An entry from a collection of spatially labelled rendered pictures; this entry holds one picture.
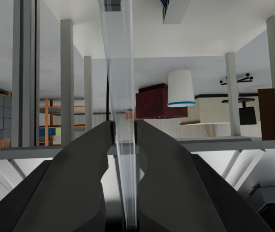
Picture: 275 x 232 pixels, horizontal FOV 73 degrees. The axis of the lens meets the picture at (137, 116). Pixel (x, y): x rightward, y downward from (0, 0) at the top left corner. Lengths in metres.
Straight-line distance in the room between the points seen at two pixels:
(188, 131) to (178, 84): 7.26
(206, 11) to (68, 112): 0.50
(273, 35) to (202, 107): 4.95
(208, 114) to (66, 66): 5.26
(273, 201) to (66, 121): 0.49
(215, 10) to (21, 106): 0.57
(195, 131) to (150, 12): 9.90
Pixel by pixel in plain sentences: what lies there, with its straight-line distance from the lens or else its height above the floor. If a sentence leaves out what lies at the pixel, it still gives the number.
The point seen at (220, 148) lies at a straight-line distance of 0.18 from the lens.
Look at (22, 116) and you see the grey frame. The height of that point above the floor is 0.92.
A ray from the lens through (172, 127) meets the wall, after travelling 9.99.
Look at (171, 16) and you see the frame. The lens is 0.56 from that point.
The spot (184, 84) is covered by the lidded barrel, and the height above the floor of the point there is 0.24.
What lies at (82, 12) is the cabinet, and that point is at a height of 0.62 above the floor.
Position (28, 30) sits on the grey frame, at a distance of 0.51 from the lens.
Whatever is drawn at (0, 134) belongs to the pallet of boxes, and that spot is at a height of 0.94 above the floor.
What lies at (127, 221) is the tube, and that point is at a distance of 0.27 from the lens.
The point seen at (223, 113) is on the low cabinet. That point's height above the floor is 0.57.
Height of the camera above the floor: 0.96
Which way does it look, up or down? 4 degrees down
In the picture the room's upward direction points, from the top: 178 degrees clockwise
